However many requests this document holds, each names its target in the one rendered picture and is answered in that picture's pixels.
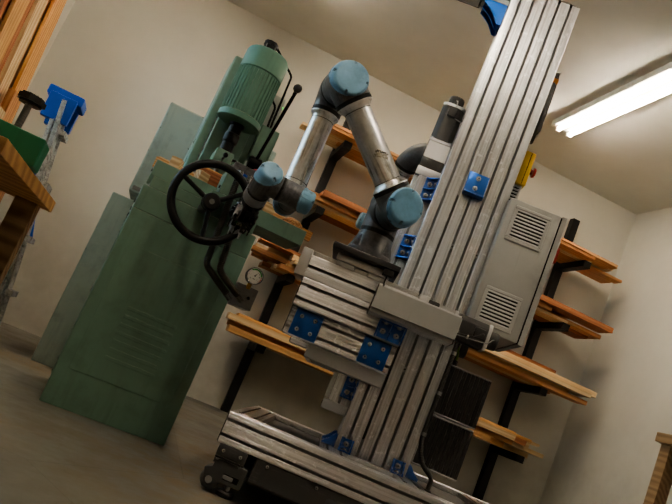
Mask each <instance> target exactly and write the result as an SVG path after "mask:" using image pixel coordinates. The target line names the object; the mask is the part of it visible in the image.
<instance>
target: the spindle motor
mask: <svg viewBox="0 0 672 504"><path fill-rule="evenodd" d="M287 70H288V63H287V61H286V59H285V58H284V57H283V56H282V55H281V54H279V53H278V52H276V51H275V50H273V49H271V48H269V47H266V46H263V45H258V44H255V45H251V46H250V47H249V48H248V49H247V51H246V53H245V55H244V57H243V59H242V62H241V64H240V66H239V68H238V70H237V72H236V74H235V77H234V79H233V81H232V83H231V85H230V87H229V89H228V91H227V93H226V96H225V98H224V100H223V102H222V104H221V106H220V108H219V110H218V112H217V116H218V117H219V118H220V119H221V120H222V121H223V122H224V123H225V124H227V125H228V126H230V125H229V123H230V121H235V122H238V123H240V124H241V125H243V126H244V130H243V131H242V132H243V133H246V134H250V135H257V134H258V133H259V131H260V129H261V127H262V124H263V122H264V120H265V118H266V116H267V114H268V111H269V109H270V107H271V105H272V103H273V100H274V98H275V96H276V94H277V92H278V89H279V87H280V85H281V83H282V81H283V79H284V77H285V74H286V72H287Z"/></svg>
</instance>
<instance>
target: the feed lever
mask: <svg viewBox="0 0 672 504"><path fill-rule="evenodd" d="M293 90H294V92H293V94H292V96H291V98H290V99H289V101H288V103H287V104H286V106H285V108H284V110H283V111H282V113H281V115H280V117H279V118H278V120H277V122H276V123H275V125H274V127H273V129H272V130H271V132H270V134H269V136H268V137H267V139H266V141H265V142H264V144H263V146H262V148H261V149H260V151H259V153H258V155H257V156H256V157H255V156H253V155H252V156H250V158H249V160H248V162H247V164H246V166H247V167H249V168H251V169H258V168H259V167H260V165H261V164H262V160H261V159H259V158H260V156H261V154H262V153H263V151H264V149H265V148H266V146H267V144H268V142H269V141H270V139H271V137H272V136H273V134H274V132H275V130H276V129H277V127H278V125H279V124H280V122H281V120H282V118H283V117H284V115H285V113H286V112H287V110H288V108H289V106H290V105H291V103H292V101H293V100H294V98H295V96H296V94H297V93H300V92H301V91H302V86H301V85H300V84H296V85H294V87H293Z"/></svg>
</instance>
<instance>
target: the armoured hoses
mask: <svg viewBox="0 0 672 504"><path fill-rule="evenodd" d="M232 184H233V185H232V187H231V190H230V192H229V195H233V194H236V192H237V190H238V187H239V185H240V184H239V183H238V182H237V180H236V179H235V178H234V181H233V183H232ZM229 195H228V196H229ZM233 200H234V199H232V200H228V201H226V202H225V205H224V207H223V210H222V212H221V213H222V214H221V216H220V219H219V221H218V224H217V226H216V229H215V231H214V234H213V236H212V237H219V236H220V234H221V232H222V229H223V227H224V224H225V222H226V219H227V217H228V216H227V215H228V213H229V210H230V208H231V205H232V203H233ZM232 241H233V240H232ZM232 241H230V242H228V243H225V244H224V247H223V249H222V250H223V251H222V253H221V256H220V258H219V261H218V265H217V272H218V274H219V276H220V278H221V279H222V281H223V282H224V283H225V285H226V286H227V287H228V289H229V290H230V291H228V289H227V288H226V286H225V285H224V283H223V282H222V281H221V279H220V278H219V276H218V275H217V273H216V272H215V270H214V269H213V268H212V266H211V265H210V263H211V261H210V260H211V259H212V257H213V256H212V255H213V253H214V250H215V248H216V246H209V247H208V250H207V252H206V253H207V254H206V255H205V257H204V262H203V263H204V268H205V270H206V272H207V273H208V274H209V276H211V278H212V279H213V281H214V282H215V284H216V285H217V287H218V288H219V290H220V291H221V292H222V294H223V295H224V297H225V298H226V300H227V301H229V300H231V299H232V298H233V296H234V297H235V298H236V300H237V301H238V302H239V303H241V302H242V301H244V297H243V296H242V294H241V293H240V292H239V291H238V290H237V288H236V287H235V286H234V284H233V283H232V281H231V280H230V279H229V277H228V276H227V274H226V273H225V272H224V264H225V261H226V259H227V256H228V254H229V253H228V252H229V250H230V247H231V245H232V244H231V243H232ZM230 292H231V293H232V294H233V296H232V294H231V293H230Z"/></svg>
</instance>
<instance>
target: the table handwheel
mask: <svg viewBox="0 0 672 504"><path fill-rule="evenodd" d="M202 168H216V169H220V170H223V171H225V172H227V173H228V174H230V175H231V176H233V177H234V178H235V179H236V180H237V182H238V183H239V184H240V186H241V188H242V190H243V192H240V193H237V194H233V195H229V196H224V197H219V196H218V195H217V194H215V193H208V194H206V193H204V192H203V191H202V190H201V189H200V188H199V187H198V186H197V185H196V184H195V183H194V182H193V181H192V180H191V179H190V178H189V177H188V176H187V175H188V174H190V173H191V172H193V171H195V170H198V169H202ZM183 179H184V180H185V181H186V182H187V183H188V184H189V185H190V186H191V187H192V188H193V189H194V190H195V191H196V192H197V193H198V194H199V195H200V196H201V197H202V200H201V204H199V206H198V211H199V212H200V213H205V217H204V221H203V225H202V229H201V233H200V235H197V234H195V233H193V232H192V231H190V230H189V229H188V228H187V227H186V226H185V225H184V224H183V223H182V222H181V220H180V218H179V216H178V214H177V211H176V206H175V197H176V192H177V189H178V187H179V185H180V183H181V182H182V180H183ZM247 186H248V182H247V180H246V179H245V177H244V176H243V175H242V174H241V173H240V172H239V171H238V170H237V169H236V168H234V167H233V166H231V165H229V164H227V163H225V162H222V161H219V160H213V159H205V160H199V161H195V162H192V163H190V164H188V165H186V166H185V167H183V168H182V169H181V170H180V171H179V172H178V173H177V174H176V175H175V176H174V178H173V179H172V181H171V183H170V185H169V188H168V192H167V199H166V204H167V211H168V214H169V217H170V220H171V222H172V223H173V225H174V227H175V228H176V229H177V230H178V231H179V232H180V233H181V234H182V235H183V236H184V237H186V238H187V239H189V240H190V241H192V242H195V243H197V244H201V245H207V246H216V245H221V244H225V243H228V242H230V241H232V240H234V239H235V238H236V237H238V234H232V233H231V232H229V233H228V234H225V235H223V236H219V237H205V234H206V229H207V225H208V221H209V218H210V214H211V212H213V211H215V210H217V209H218V208H219V207H220V204H221V202H225V201H228V200H232V199H236V198H240V197H242V196H243V193H244V191H245V189H246V187H247Z"/></svg>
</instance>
